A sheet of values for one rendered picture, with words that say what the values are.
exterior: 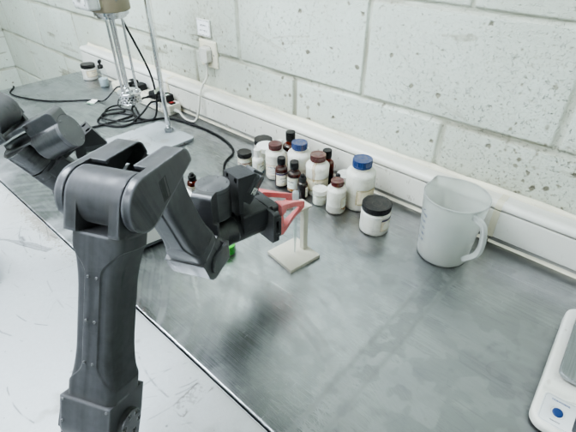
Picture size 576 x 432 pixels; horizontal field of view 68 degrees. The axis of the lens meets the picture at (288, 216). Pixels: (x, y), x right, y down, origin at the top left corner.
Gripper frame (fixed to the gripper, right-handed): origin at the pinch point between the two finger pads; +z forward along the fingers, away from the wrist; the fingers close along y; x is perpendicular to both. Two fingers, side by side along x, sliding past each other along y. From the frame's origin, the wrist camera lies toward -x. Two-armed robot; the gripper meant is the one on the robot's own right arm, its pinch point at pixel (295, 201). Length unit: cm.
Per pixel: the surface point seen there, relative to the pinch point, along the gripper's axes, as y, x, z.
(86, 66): 144, 5, 4
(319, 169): 14.2, 4.9, 19.7
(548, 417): -51, 13, 5
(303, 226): -0.3, 6.9, 2.3
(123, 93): 70, -5, -7
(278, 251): 2.8, 13.3, -2.0
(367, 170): 3.3, 2.2, 24.7
